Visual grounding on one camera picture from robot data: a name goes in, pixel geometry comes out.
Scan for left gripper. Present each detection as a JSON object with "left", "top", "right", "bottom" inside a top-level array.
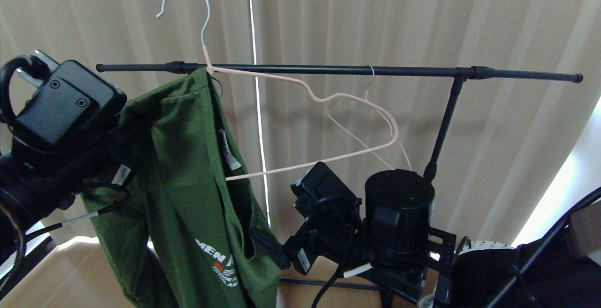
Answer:
[{"left": 12, "top": 124, "right": 142, "bottom": 205}]

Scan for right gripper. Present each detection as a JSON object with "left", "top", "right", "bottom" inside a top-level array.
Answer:
[{"left": 283, "top": 220, "right": 372, "bottom": 277}]

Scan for green printed shirt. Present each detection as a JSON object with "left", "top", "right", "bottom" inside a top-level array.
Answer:
[{"left": 80, "top": 68, "right": 282, "bottom": 308}]

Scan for pink clothes hanger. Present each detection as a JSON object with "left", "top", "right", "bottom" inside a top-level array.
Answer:
[
  {"left": 327, "top": 66, "right": 413, "bottom": 172},
  {"left": 156, "top": 0, "right": 400, "bottom": 182}
]

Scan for white laundry basket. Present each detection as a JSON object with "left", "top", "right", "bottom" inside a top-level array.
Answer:
[{"left": 458, "top": 240, "right": 517, "bottom": 253}]

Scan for black clothes rack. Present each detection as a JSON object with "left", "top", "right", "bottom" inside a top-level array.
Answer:
[{"left": 95, "top": 62, "right": 584, "bottom": 308}]

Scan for beige curtain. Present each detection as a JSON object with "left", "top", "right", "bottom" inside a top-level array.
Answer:
[{"left": 0, "top": 0, "right": 601, "bottom": 247}]

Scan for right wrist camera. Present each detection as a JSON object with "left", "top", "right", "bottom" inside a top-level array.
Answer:
[{"left": 290, "top": 162, "right": 363, "bottom": 222}]

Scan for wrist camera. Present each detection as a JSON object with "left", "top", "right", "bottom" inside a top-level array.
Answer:
[
  {"left": 9, "top": 50, "right": 127, "bottom": 158},
  {"left": 290, "top": 162, "right": 363, "bottom": 222}
]

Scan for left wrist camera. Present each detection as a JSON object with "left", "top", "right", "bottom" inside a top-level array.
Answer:
[{"left": 9, "top": 50, "right": 127, "bottom": 158}]

